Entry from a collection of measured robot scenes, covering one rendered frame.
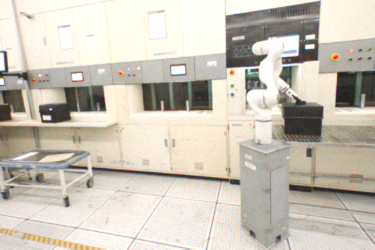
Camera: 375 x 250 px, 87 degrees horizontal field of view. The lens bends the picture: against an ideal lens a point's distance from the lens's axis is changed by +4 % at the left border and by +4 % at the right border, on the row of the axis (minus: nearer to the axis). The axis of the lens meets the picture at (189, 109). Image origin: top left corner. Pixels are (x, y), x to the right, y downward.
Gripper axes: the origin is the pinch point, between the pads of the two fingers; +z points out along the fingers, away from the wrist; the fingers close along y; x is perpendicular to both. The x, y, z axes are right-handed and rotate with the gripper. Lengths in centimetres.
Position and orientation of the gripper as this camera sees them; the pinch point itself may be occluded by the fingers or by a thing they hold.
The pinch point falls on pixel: (299, 101)
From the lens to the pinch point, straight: 203.7
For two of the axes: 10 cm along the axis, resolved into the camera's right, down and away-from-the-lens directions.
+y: 3.6, -1.5, 9.2
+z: 7.0, 7.0, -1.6
